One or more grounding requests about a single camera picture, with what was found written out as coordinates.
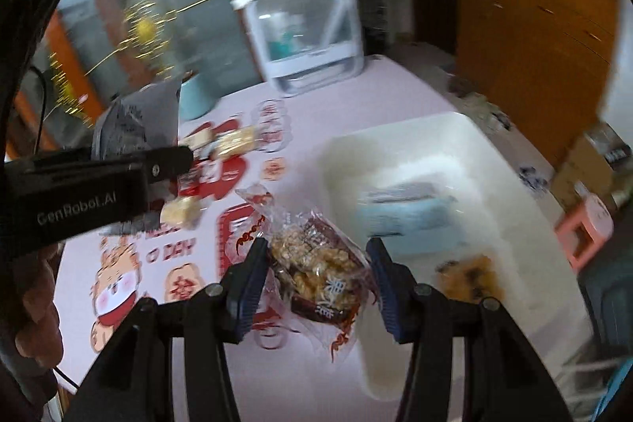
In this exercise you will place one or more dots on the gold branch decoration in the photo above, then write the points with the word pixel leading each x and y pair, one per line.
pixel 141 26

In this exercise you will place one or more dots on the cardboard box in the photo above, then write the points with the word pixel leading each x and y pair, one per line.
pixel 578 170

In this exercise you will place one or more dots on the clear peanut brittle packet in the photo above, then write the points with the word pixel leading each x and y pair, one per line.
pixel 316 268

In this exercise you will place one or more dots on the small beige snack packet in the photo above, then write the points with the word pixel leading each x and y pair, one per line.
pixel 197 139

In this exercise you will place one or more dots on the pale blue snack packet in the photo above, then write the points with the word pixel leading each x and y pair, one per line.
pixel 410 214

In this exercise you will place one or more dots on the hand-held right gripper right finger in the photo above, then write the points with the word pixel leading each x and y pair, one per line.
pixel 388 298

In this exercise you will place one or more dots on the white clear-door storage box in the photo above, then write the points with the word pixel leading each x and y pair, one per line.
pixel 306 31

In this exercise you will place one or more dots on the white plastic bin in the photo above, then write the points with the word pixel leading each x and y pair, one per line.
pixel 494 165

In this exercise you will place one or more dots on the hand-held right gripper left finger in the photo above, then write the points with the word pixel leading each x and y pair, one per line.
pixel 246 291

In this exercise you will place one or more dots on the pale yellow snack packet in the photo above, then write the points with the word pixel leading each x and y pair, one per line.
pixel 182 210

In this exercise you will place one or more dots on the printed pink tablecloth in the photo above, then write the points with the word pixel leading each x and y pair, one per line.
pixel 301 120

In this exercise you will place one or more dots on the person's left hand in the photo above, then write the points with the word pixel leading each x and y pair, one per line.
pixel 39 303

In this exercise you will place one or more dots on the teal cup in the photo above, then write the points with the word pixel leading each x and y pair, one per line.
pixel 194 98

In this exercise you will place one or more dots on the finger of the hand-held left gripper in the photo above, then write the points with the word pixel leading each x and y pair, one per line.
pixel 168 162

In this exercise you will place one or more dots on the orange snack packet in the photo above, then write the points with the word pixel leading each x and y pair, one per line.
pixel 470 278

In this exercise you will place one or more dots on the grey snack packet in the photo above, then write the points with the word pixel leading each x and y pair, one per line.
pixel 138 120

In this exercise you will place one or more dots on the beige wafer packet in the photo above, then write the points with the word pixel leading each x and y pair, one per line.
pixel 236 142

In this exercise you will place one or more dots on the wooden cabinet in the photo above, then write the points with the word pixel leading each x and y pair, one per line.
pixel 534 56

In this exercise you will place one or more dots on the pink stool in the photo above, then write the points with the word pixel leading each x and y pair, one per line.
pixel 586 224

